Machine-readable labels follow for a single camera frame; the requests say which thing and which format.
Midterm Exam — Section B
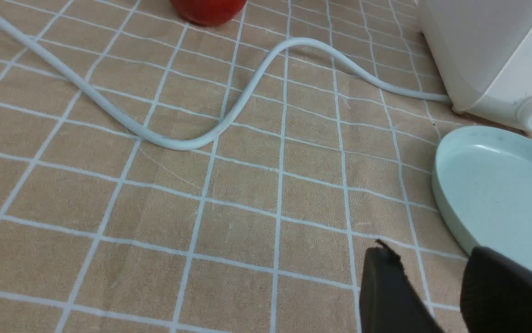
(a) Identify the light green plate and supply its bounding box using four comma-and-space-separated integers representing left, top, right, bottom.
432, 126, 532, 271

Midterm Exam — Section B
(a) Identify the white toaster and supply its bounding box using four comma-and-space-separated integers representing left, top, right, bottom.
417, 0, 532, 133

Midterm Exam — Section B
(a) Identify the white power cable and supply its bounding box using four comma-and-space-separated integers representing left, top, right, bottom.
0, 0, 452, 151

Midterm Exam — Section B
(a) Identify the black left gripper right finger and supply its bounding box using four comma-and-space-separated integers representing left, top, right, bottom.
460, 247, 532, 333

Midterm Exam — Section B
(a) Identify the beige checkered tablecloth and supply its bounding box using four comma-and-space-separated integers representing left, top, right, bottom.
0, 0, 488, 333

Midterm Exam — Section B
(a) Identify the red apple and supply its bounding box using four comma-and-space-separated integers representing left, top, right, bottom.
170, 0, 247, 27

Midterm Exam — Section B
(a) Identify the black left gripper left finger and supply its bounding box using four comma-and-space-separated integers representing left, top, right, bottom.
359, 240, 443, 333

